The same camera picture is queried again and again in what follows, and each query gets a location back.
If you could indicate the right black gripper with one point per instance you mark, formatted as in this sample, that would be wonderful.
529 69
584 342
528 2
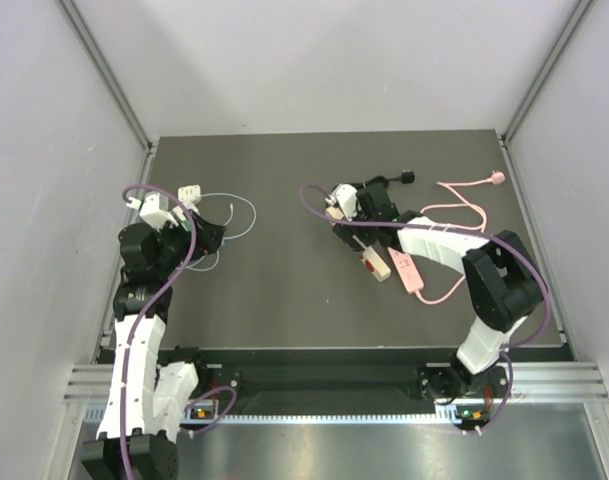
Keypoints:
346 232

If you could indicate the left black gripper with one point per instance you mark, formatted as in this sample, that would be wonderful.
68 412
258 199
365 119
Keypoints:
208 236

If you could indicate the beige red power strip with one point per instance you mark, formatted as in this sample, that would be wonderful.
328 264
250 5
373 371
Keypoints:
370 258

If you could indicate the pink power strip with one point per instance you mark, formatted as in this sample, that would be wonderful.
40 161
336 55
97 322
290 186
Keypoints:
407 271

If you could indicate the white square adapter plug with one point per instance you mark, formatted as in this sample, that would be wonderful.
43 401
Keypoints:
189 195

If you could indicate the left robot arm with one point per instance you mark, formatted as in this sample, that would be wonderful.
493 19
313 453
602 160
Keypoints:
137 436

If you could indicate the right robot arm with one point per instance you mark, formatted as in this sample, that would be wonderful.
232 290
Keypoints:
503 282

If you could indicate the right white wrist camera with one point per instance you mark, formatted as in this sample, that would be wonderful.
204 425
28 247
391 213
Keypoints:
343 198

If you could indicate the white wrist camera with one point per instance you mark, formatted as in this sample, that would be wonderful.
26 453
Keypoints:
343 198
153 210

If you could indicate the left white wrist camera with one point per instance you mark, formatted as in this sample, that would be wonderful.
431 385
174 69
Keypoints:
153 210

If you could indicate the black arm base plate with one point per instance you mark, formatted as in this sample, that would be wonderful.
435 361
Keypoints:
322 389

